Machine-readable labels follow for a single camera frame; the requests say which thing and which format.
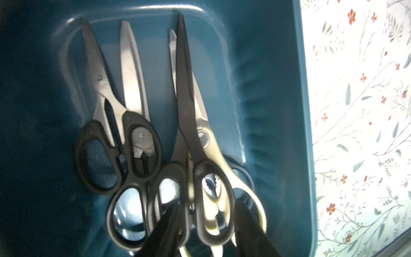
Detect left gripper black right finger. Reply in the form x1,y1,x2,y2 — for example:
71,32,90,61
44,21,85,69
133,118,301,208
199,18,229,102
233,202,280,257

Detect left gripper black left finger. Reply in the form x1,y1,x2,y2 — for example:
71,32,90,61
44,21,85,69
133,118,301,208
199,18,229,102
137,204,180,257

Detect cream kitchen scissors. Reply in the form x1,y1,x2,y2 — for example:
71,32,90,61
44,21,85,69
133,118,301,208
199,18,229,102
169,30,267,257

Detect large black scissors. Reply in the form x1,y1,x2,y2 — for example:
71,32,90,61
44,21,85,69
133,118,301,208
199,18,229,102
146,13,235,247

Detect small black handled scissors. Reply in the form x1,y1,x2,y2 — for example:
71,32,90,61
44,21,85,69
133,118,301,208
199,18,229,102
74,19,126,194

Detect teal plastic storage box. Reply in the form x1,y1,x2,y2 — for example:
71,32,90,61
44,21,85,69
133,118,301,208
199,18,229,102
1,1,317,257

